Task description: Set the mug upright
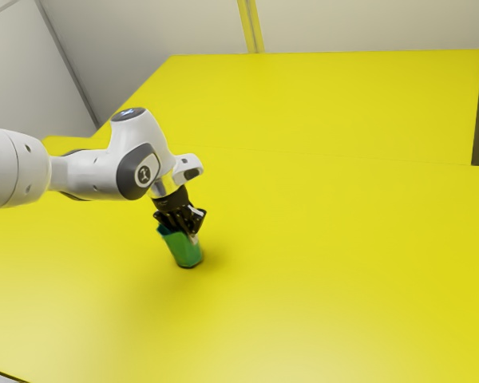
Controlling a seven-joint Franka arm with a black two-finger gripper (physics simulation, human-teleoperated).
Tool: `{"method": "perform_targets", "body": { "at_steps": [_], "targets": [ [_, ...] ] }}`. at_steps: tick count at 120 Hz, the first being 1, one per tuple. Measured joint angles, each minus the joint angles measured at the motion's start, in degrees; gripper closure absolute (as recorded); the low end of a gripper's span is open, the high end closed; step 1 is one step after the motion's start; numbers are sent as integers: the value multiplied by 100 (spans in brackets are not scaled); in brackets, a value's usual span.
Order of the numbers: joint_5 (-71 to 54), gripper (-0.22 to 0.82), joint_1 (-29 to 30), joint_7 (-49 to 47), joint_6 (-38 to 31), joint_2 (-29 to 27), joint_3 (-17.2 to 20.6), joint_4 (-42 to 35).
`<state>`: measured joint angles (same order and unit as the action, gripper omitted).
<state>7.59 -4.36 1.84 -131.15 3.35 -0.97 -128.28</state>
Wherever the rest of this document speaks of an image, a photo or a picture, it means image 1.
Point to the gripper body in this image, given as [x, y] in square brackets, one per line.
[171, 204]

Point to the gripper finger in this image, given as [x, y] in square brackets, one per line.
[195, 226]

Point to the green faceted mug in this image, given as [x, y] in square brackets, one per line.
[183, 249]

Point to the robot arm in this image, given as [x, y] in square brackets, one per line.
[104, 167]

